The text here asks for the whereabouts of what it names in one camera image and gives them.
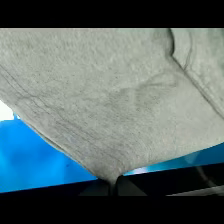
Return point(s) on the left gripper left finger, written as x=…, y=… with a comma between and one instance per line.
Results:
x=98, y=190

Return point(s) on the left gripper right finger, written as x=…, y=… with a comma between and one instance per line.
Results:
x=128, y=188

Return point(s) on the grey T-shirt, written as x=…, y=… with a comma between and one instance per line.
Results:
x=110, y=93

